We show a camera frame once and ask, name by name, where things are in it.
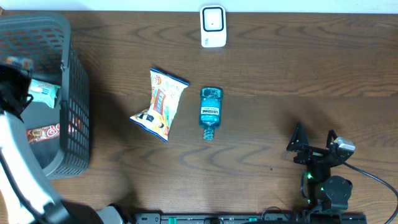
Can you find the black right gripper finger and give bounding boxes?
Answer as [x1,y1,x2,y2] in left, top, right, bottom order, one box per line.
[326,129,338,149]
[286,123,309,152]

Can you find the blue mouthwash bottle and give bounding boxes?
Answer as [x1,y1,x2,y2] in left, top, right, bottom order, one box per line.
[199,87,223,141]

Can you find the yellow snack chip bag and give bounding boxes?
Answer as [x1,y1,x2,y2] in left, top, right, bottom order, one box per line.
[129,68,189,142]

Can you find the light blue snack packet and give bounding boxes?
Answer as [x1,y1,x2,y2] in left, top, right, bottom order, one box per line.
[28,79,60,109]

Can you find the red brown candy bar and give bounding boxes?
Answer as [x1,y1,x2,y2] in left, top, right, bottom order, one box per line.
[25,119,82,144]

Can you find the small orange packet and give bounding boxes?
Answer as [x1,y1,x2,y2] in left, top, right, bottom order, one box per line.
[6,57,34,71]

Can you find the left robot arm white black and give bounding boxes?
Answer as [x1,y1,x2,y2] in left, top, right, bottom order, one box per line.
[1,65,126,223]

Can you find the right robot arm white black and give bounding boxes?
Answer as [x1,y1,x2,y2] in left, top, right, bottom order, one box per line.
[287,123,356,212]

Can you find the white barcode scanner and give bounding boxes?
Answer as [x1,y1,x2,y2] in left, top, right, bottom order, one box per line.
[200,5,227,48]

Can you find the grey plastic basket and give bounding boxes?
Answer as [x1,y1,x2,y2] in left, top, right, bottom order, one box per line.
[1,12,90,179]

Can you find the black right camera cable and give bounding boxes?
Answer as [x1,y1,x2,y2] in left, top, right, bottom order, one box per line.
[341,161,398,224]

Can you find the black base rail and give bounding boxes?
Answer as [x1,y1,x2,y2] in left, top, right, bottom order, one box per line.
[134,212,368,224]

